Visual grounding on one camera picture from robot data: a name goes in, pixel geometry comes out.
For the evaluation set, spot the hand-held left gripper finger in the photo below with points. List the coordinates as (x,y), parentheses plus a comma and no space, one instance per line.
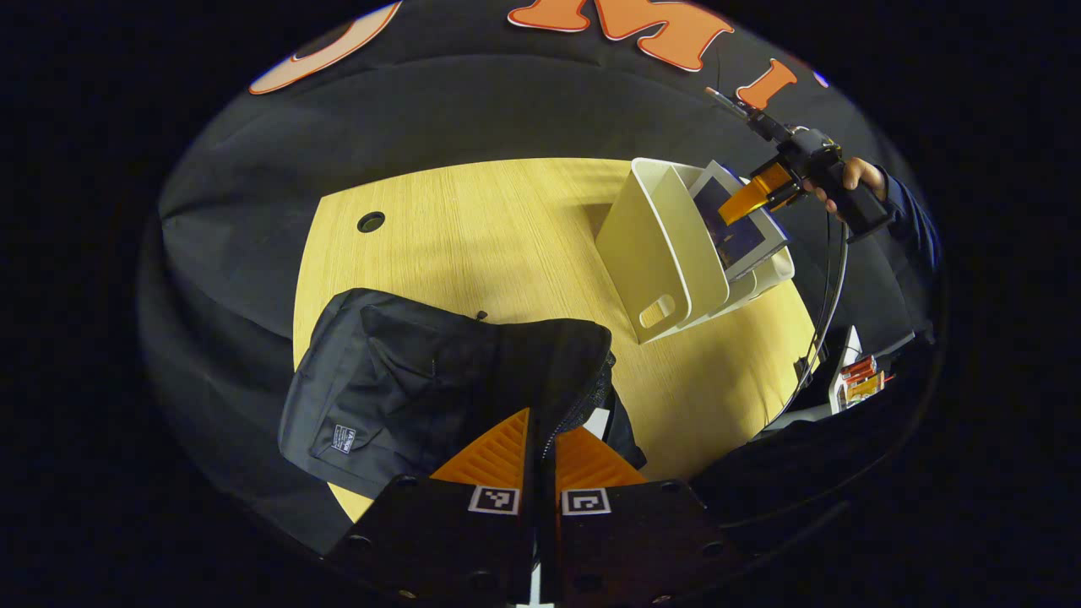
(530,507)
(549,507)

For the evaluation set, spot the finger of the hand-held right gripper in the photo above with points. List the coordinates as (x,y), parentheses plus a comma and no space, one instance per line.
(752,198)

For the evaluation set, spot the dark blue cover book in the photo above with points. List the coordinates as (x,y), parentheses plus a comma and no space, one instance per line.
(739,245)

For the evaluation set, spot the white bookshelf organizer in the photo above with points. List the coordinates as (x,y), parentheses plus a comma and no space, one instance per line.
(650,253)

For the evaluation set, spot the black schoolbag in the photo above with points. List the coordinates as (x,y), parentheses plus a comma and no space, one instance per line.
(405,380)

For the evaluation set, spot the white box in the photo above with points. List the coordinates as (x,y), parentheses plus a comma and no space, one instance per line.
(849,346)

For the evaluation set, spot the red orange packet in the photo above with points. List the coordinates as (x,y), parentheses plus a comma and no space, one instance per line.
(861,371)

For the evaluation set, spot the black table grommet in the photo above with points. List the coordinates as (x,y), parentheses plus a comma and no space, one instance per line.
(371,222)

